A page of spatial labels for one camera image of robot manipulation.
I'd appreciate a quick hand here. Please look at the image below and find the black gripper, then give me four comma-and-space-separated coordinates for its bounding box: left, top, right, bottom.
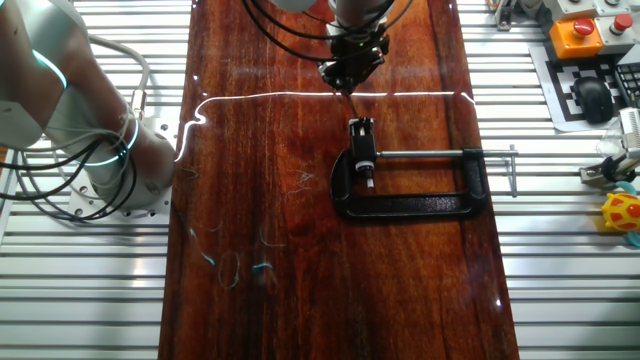
318, 35, 392, 97

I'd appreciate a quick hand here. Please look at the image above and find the black C-clamp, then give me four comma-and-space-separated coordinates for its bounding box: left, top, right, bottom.
329, 144, 519, 221

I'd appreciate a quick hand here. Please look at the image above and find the checkered marker sheet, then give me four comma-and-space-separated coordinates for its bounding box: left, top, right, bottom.
528, 42, 632, 134

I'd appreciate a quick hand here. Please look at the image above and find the orange emergency stop box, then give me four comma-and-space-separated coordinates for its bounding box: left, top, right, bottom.
548, 17, 605, 60

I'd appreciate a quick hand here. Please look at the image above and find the grey control box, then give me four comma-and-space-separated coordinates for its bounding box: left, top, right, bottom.
542, 0, 640, 22

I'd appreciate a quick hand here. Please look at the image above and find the black computer mouse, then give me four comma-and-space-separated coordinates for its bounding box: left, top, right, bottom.
572, 75, 616, 125

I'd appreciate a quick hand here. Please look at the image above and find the grey emergency stop box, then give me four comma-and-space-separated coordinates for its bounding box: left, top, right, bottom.
594, 12, 640, 55

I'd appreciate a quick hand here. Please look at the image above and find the clear plastic cup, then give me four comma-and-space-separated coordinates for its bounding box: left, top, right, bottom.
594, 130, 625, 160

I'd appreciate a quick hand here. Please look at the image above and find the black keyboard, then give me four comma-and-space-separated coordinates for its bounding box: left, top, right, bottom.
614, 47, 640, 109

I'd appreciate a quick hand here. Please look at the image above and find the yellow orange toy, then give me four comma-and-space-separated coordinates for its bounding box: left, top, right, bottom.
599, 180, 640, 249

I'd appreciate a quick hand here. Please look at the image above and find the silver metal bracket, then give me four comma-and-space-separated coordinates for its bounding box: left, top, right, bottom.
494, 0, 521, 32

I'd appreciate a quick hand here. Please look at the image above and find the thick grey cable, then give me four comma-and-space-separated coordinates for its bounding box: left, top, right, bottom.
87, 33, 152, 122

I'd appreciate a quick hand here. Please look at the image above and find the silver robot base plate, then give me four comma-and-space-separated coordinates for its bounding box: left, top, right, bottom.
66, 115, 175, 227

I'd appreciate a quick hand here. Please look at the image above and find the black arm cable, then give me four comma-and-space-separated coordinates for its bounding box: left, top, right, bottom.
0, 0, 416, 222

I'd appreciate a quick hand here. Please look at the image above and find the silver camera mount bracket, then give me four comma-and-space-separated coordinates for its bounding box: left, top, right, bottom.
578, 149, 640, 187

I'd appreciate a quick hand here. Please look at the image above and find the silver ribbed camera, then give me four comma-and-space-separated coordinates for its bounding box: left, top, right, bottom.
617, 106, 640, 161

